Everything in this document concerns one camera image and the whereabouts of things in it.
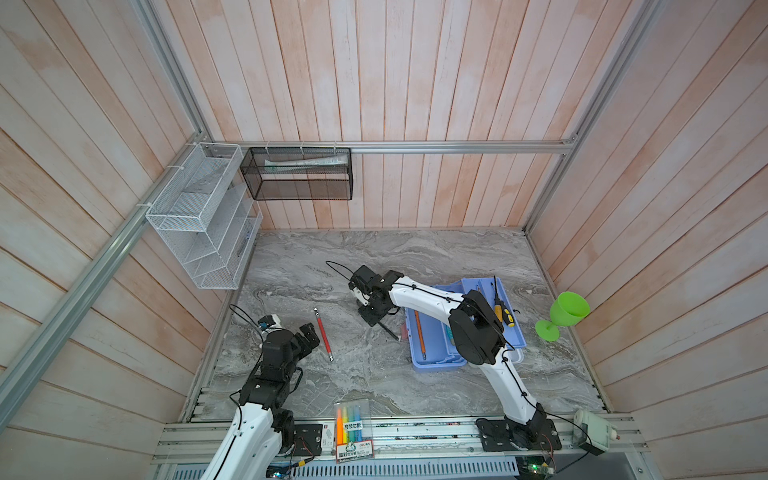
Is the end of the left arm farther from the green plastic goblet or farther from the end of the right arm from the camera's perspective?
the green plastic goblet

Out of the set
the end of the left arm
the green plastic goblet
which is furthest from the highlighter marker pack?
the green plastic goblet

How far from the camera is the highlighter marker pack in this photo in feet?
2.34

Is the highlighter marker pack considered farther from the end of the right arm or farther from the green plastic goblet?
the green plastic goblet

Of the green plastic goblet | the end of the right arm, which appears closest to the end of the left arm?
the end of the right arm

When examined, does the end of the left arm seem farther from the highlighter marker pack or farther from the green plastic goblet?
the green plastic goblet
